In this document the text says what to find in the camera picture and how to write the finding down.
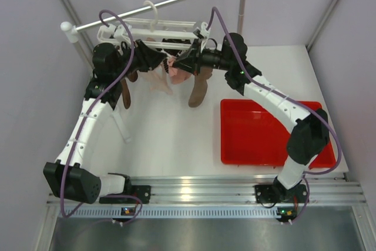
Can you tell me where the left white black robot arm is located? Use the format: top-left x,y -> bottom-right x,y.
43,39 -> 167,204

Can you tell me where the thick pink sock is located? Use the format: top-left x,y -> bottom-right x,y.
169,67 -> 191,85

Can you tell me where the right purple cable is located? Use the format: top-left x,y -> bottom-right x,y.
207,6 -> 341,224

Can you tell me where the taupe sock with striped cuff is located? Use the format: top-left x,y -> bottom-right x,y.
188,67 -> 213,108

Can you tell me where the dark brown hanging sock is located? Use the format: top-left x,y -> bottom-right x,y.
120,72 -> 138,109

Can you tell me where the black white striped sock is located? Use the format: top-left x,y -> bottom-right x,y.
162,38 -> 192,57

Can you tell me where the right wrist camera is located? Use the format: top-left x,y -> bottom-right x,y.
193,21 -> 210,39

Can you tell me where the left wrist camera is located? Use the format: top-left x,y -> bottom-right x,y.
109,24 -> 130,42

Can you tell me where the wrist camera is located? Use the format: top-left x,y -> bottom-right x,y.
193,21 -> 210,39
109,24 -> 130,42

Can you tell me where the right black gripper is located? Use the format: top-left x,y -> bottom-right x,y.
171,39 -> 232,78

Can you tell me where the purple cable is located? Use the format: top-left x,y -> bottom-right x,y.
60,9 -> 143,225
207,6 -> 341,224

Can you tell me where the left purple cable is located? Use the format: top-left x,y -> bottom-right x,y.
60,9 -> 143,225

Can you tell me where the red plastic tray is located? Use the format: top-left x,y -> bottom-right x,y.
219,98 -> 337,170

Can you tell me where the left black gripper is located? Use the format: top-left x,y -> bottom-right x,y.
112,39 -> 167,81

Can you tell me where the white metal drying rack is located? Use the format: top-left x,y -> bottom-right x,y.
60,0 -> 250,143

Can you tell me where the aluminium mounting rail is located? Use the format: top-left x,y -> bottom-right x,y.
65,178 -> 371,223

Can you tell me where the white plastic clip hanger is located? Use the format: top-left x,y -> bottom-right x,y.
96,0 -> 210,51

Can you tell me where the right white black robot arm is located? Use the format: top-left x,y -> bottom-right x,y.
173,33 -> 330,205

